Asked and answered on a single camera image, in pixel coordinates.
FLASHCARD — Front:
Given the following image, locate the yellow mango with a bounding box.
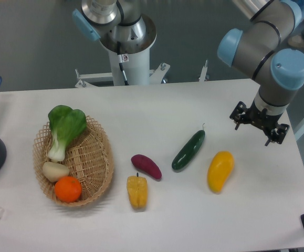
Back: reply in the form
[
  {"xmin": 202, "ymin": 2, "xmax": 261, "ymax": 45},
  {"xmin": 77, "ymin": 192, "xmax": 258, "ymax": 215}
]
[{"xmin": 207, "ymin": 151, "xmax": 235, "ymax": 194}]

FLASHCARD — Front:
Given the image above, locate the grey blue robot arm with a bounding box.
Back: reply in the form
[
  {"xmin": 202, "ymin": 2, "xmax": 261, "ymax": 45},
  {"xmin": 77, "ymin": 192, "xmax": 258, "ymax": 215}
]
[{"xmin": 217, "ymin": 1, "xmax": 304, "ymax": 144}]

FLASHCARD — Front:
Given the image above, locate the woven wicker basket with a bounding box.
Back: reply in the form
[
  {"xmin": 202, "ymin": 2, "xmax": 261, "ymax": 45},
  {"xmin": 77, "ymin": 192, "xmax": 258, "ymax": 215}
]
[{"xmin": 33, "ymin": 116, "xmax": 114, "ymax": 207}]

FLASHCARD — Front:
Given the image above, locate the orange fruit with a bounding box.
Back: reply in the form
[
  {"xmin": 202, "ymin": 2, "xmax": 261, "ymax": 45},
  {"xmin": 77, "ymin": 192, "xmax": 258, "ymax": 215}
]
[{"xmin": 54, "ymin": 176, "xmax": 82, "ymax": 203}]

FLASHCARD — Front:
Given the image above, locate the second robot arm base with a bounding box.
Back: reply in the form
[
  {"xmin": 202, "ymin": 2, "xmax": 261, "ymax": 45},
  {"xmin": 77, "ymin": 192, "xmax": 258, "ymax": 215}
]
[{"xmin": 72, "ymin": 1, "xmax": 157, "ymax": 55}]

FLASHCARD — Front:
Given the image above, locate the black cable on pedestal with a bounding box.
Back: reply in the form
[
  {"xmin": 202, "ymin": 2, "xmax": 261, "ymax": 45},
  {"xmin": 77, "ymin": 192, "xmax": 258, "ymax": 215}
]
[{"xmin": 116, "ymin": 0, "xmax": 130, "ymax": 86}]

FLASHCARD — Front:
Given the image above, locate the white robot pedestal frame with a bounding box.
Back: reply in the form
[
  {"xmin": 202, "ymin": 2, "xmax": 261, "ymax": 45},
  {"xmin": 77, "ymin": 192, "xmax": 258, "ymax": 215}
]
[{"xmin": 74, "ymin": 47, "xmax": 210, "ymax": 89}]

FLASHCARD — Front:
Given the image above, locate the green cucumber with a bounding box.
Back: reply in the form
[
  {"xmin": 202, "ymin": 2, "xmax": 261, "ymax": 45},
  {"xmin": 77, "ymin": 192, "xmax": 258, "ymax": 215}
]
[{"xmin": 171, "ymin": 125, "xmax": 206, "ymax": 172}]

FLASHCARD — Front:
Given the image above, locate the green bok choy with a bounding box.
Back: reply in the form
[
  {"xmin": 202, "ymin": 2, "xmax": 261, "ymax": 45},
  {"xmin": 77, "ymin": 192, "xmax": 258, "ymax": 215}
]
[{"xmin": 47, "ymin": 105, "xmax": 87, "ymax": 162}]

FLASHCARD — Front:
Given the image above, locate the yellow bell pepper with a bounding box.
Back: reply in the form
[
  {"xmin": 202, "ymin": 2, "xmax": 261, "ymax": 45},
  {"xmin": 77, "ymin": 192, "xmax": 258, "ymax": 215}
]
[{"xmin": 127, "ymin": 173, "xmax": 148, "ymax": 209}]

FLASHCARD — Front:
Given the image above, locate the purple sweet potato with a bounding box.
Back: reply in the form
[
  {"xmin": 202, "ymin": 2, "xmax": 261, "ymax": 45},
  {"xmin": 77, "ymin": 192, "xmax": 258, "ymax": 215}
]
[{"xmin": 131, "ymin": 154, "xmax": 162, "ymax": 180}]

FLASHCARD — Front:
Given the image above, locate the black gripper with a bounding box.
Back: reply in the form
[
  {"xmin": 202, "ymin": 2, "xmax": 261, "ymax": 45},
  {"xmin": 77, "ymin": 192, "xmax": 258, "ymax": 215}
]
[{"xmin": 229, "ymin": 101, "xmax": 290, "ymax": 146}]

